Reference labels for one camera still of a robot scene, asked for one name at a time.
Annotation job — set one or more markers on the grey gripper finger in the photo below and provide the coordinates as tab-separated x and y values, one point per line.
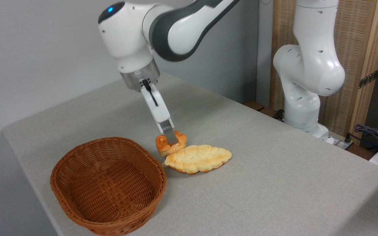
170	132

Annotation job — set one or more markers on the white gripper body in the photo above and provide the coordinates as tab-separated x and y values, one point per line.
157	106

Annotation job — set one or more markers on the small orange knotted bread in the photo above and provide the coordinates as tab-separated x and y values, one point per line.
162	146

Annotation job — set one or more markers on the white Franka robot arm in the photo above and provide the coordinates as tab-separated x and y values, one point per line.
310	65

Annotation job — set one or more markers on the long pale braided bread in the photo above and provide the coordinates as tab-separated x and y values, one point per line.
199	159

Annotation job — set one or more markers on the brown wicker basket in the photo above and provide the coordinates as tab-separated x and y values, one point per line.
110	186

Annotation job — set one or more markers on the brown wooden ledge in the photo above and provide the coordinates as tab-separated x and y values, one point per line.
258	107

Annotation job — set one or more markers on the black metal hinge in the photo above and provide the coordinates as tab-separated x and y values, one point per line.
368	79

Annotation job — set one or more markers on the wooden woven screen panel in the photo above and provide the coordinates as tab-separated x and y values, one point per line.
356	32

